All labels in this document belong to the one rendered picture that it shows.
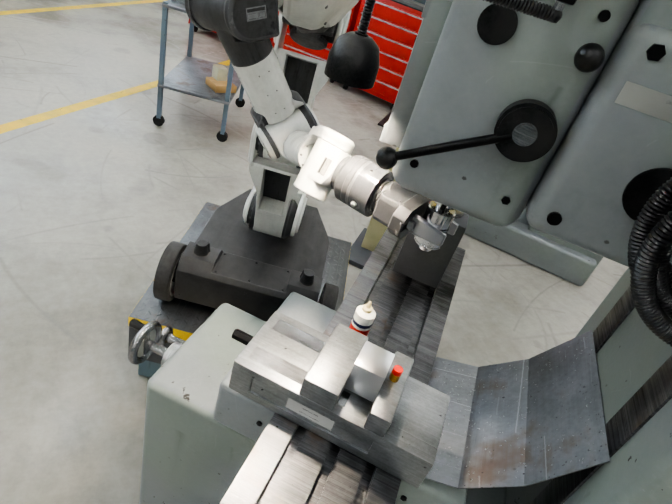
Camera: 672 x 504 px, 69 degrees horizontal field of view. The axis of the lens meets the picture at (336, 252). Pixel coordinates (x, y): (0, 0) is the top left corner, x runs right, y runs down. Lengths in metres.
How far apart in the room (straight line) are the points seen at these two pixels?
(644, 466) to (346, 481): 0.41
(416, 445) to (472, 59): 0.56
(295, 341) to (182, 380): 0.35
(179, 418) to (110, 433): 0.79
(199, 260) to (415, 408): 0.96
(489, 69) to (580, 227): 0.22
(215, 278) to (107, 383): 0.66
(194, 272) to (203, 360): 0.49
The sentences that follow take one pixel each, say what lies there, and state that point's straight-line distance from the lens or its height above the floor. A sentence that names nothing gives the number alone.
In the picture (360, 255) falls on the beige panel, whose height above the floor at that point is 0.03.
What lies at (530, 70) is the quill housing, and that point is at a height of 1.52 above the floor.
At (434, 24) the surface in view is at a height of 1.52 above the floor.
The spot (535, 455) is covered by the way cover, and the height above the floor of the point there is 0.96.
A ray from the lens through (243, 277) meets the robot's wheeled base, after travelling 1.60.
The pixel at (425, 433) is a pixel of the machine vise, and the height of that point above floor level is 0.99.
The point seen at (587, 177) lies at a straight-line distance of 0.66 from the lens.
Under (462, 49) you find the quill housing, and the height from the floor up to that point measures 1.51.
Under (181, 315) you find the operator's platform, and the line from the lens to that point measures 1.72.
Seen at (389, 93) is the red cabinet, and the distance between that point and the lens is 5.48.
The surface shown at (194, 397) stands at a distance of 1.12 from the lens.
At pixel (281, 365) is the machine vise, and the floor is 0.99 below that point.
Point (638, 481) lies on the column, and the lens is 0.81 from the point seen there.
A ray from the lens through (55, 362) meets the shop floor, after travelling 2.14.
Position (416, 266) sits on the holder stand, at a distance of 1.23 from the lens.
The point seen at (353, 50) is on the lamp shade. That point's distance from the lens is 0.69.
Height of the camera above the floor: 1.61
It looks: 34 degrees down
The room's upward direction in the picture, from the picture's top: 18 degrees clockwise
